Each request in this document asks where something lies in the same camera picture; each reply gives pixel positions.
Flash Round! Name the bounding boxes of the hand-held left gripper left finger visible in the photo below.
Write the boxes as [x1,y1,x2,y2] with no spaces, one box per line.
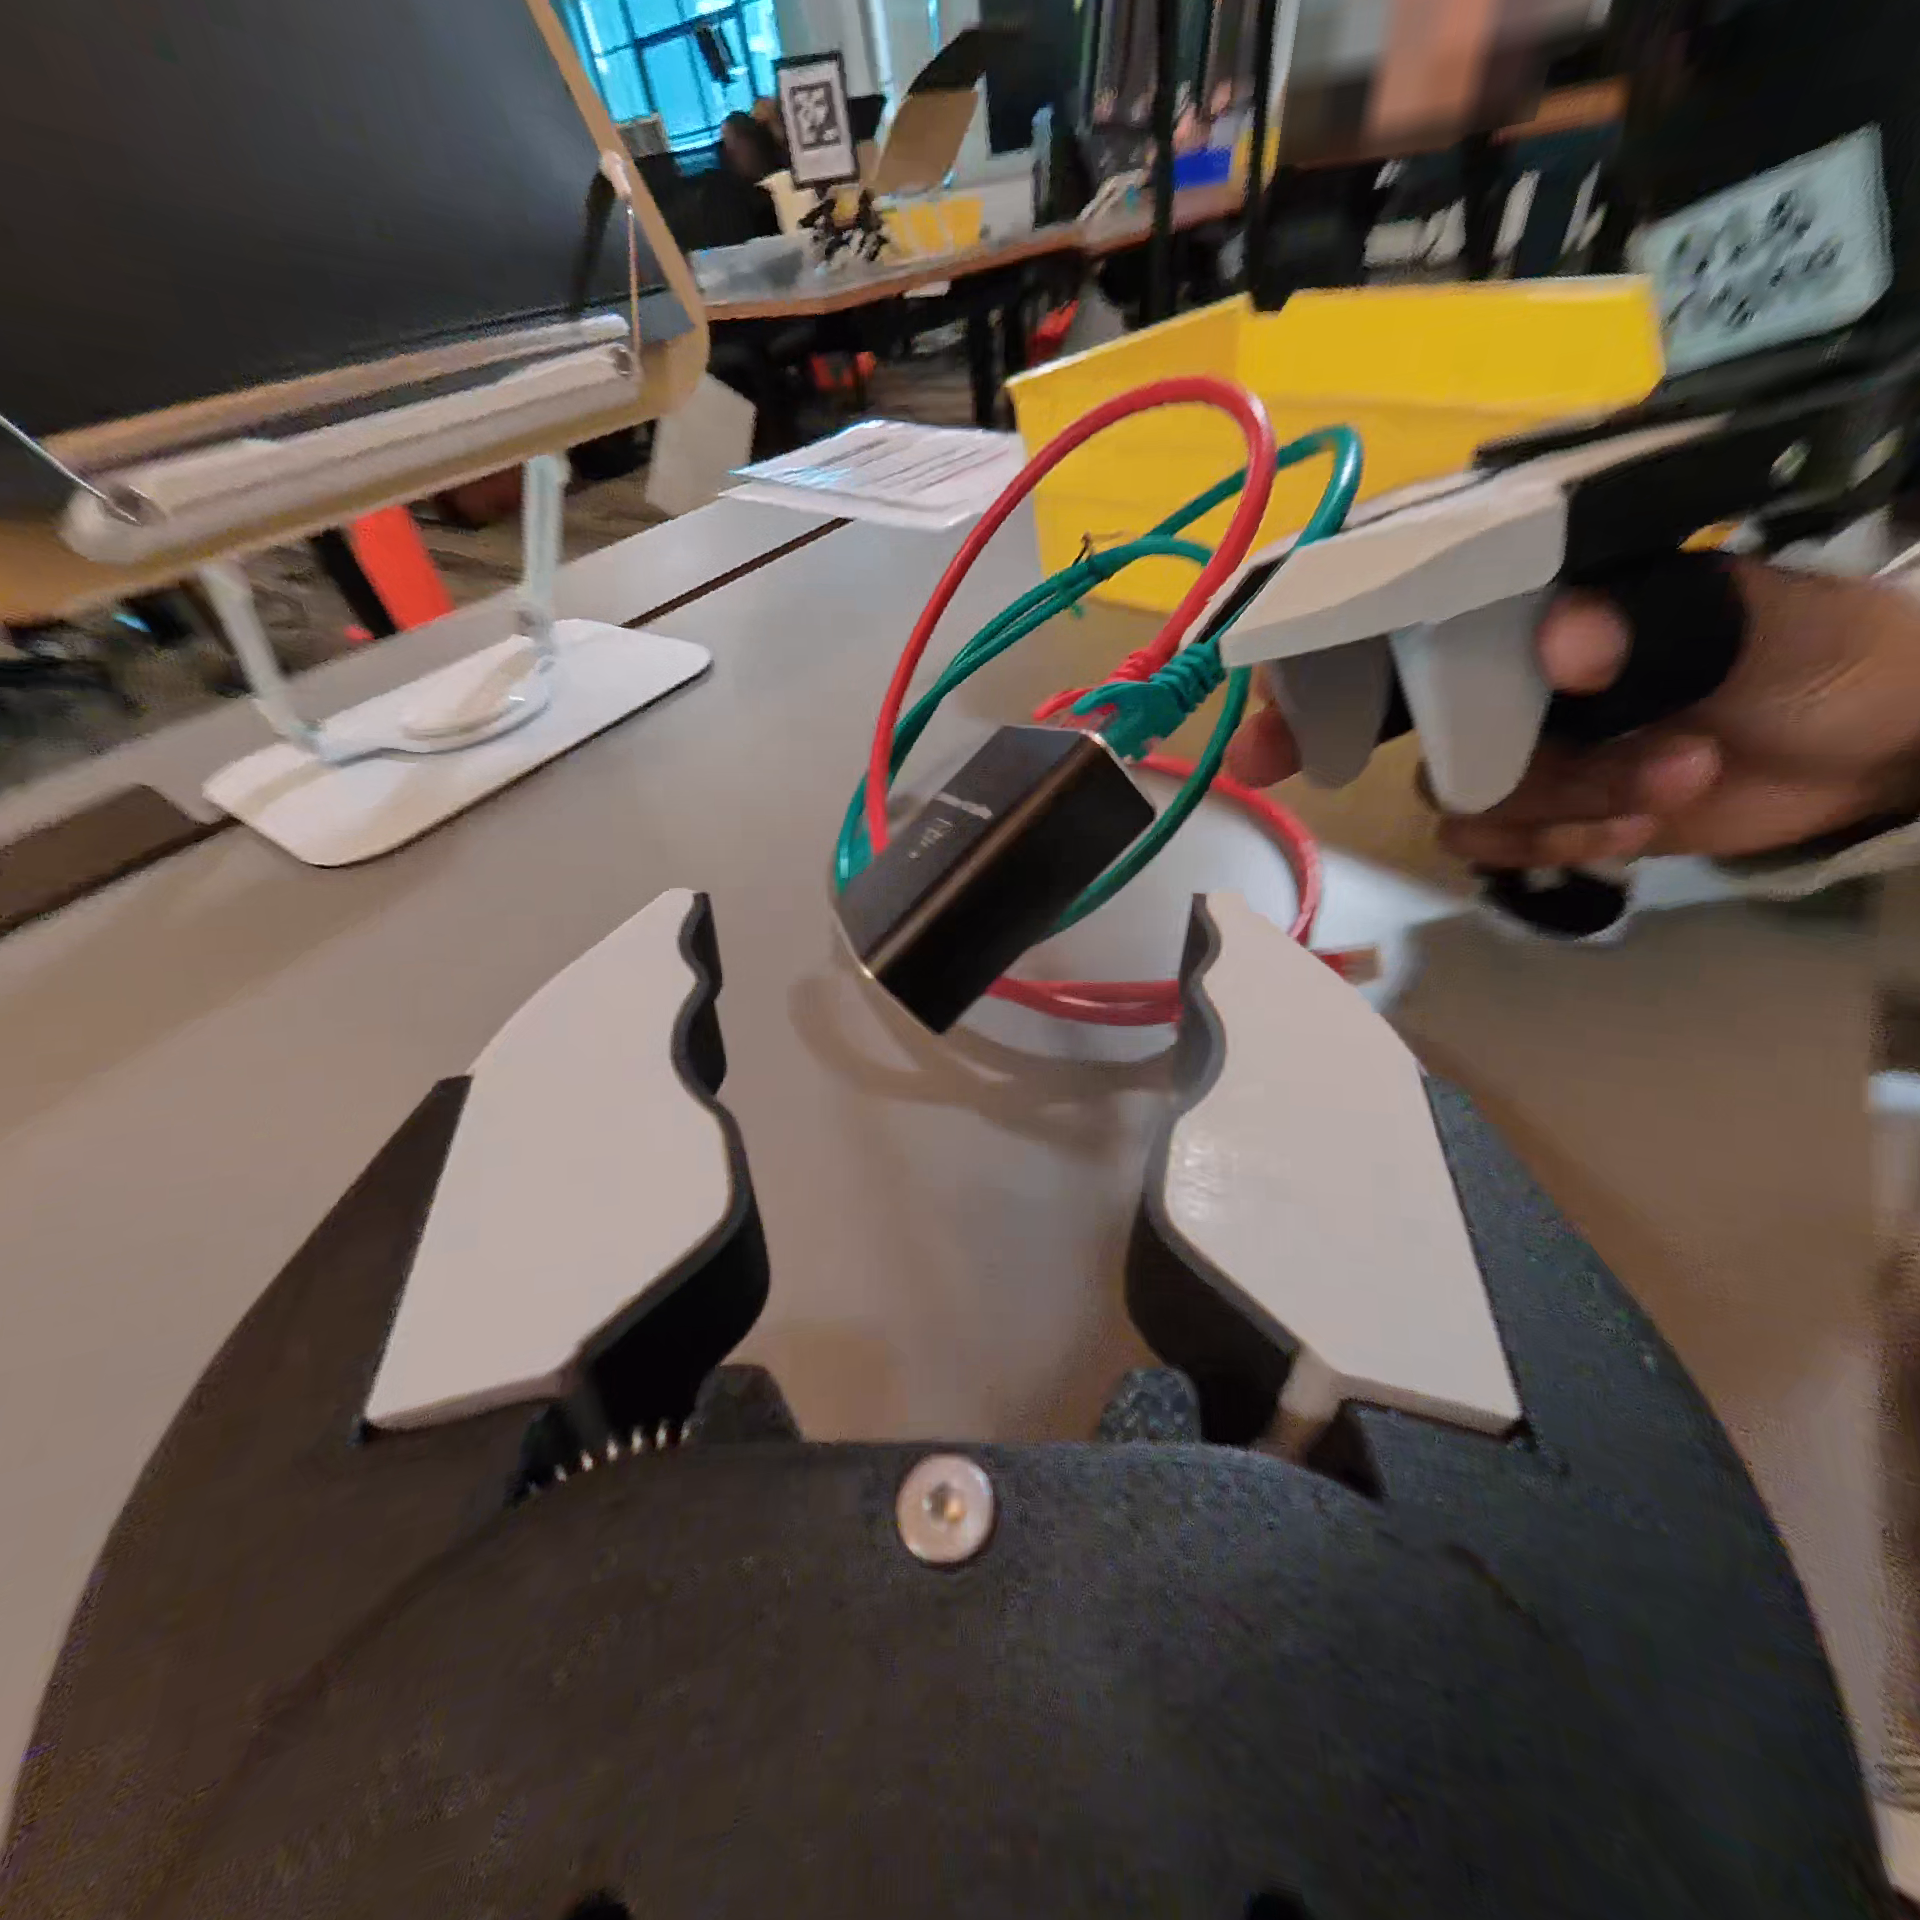
[363,889,775,1434]

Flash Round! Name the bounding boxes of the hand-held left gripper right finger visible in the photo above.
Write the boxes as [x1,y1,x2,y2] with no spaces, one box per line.
[1126,892,1529,1450]

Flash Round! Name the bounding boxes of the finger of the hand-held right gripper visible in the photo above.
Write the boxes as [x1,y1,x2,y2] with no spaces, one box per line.
[1198,484,1575,669]
[1348,417,1731,537]

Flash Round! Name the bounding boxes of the green network cable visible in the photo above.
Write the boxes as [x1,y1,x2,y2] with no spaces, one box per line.
[834,427,1369,903]

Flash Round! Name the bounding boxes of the red network cable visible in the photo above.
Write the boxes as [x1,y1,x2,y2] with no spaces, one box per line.
[868,376,1376,1029]

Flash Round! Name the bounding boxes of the black two-port adapter box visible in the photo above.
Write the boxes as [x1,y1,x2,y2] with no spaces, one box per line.
[830,725,1156,1038]

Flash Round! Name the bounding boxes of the person's right hand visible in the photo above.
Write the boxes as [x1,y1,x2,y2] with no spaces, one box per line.
[1222,563,1920,877]

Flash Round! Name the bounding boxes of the yellow plastic bin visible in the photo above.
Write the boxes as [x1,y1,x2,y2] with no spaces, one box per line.
[1006,278,1668,611]

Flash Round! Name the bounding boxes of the printed paper sheets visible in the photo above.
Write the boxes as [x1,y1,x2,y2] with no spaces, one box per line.
[728,422,1021,537]

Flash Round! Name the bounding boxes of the orange traffic cone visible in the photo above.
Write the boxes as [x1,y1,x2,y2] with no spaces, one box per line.
[348,502,450,640]

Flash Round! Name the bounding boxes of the wooden background desk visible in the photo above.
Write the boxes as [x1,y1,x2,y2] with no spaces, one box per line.
[696,180,1248,317]

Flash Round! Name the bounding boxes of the cardboard board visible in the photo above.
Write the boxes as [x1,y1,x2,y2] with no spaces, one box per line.
[868,81,982,195]

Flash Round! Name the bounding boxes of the white paper tag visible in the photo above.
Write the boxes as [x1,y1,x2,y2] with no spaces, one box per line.
[647,376,753,520]

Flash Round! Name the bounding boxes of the black and white marker sign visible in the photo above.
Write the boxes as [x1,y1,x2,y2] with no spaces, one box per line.
[771,52,858,189]

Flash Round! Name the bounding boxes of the black board with wooden frame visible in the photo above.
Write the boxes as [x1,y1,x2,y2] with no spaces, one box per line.
[0,0,712,624]

